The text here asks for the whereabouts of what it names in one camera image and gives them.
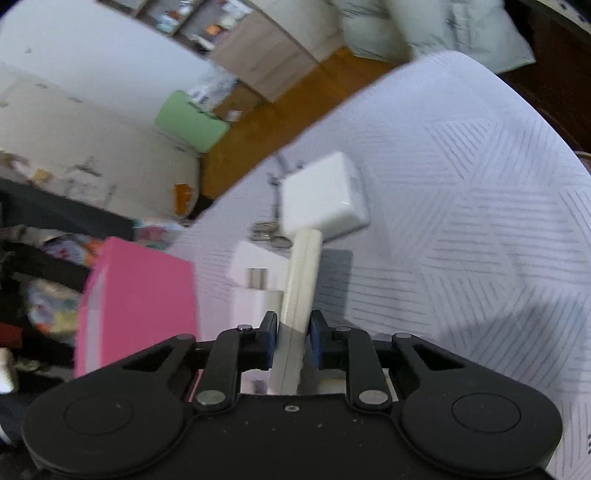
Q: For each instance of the white tissue pack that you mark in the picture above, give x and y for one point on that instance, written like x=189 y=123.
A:
x=207 y=90

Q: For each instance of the brown cardboard box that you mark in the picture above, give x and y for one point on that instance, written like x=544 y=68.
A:
x=235 y=104

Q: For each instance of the black hanging clothes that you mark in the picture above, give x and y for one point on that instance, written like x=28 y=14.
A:
x=60 y=212

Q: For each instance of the white remote control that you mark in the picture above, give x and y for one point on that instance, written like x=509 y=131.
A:
x=251 y=258

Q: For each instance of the pink cardboard box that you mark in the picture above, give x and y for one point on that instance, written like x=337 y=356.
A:
x=138 y=300

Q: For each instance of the orange trash can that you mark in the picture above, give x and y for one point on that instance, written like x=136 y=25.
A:
x=183 y=199

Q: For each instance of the cream remote control grey top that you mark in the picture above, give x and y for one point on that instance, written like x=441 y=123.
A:
x=302 y=277

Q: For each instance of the dark wooden furniture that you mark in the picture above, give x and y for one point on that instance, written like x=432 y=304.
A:
x=558 y=69

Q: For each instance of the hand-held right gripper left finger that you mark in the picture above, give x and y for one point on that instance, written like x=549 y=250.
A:
x=270 y=345

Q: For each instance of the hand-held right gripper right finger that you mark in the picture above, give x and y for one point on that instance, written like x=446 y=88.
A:
x=316 y=344

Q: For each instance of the wooden shelf cabinet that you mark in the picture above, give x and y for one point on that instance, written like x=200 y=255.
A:
x=268 y=50

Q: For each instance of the pale grey puffer jacket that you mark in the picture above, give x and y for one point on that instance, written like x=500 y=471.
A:
x=438 y=27

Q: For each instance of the bunch of silver keys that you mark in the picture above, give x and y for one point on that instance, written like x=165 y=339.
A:
x=265 y=232

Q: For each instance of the green folding table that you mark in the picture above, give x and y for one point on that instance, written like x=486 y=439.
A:
x=189 y=122

